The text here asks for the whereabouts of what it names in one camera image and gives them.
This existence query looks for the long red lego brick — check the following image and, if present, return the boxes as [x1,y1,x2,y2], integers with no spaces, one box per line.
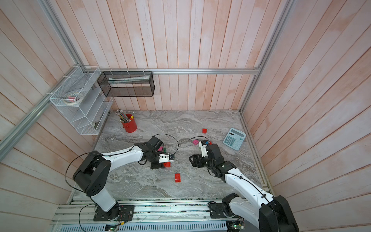
[174,173,181,183]

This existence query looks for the grey calculator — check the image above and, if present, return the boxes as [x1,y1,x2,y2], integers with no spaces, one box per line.
[223,128,246,151]

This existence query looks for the pens in cup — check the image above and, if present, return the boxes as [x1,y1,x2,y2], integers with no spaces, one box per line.
[115,109,134,123]

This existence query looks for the red pen cup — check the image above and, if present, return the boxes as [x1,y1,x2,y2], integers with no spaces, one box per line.
[122,114,137,133]

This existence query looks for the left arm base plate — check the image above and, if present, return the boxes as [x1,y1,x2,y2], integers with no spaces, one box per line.
[93,204,135,221]

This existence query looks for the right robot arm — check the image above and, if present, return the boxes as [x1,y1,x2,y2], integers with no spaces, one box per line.
[189,141,299,232]

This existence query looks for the white wire shelf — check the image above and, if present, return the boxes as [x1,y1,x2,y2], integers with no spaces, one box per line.
[50,66,113,135]

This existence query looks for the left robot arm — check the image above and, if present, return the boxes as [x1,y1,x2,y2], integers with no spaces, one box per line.
[73,136,174,220]

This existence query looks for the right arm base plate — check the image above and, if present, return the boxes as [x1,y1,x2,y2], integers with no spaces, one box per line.
[207,201,238,218]

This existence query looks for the tape roll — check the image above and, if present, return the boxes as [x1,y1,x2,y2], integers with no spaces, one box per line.
[63,92,84,105]

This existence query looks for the black mesh basket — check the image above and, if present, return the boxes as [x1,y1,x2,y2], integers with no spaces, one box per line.
[97,71,156,98]

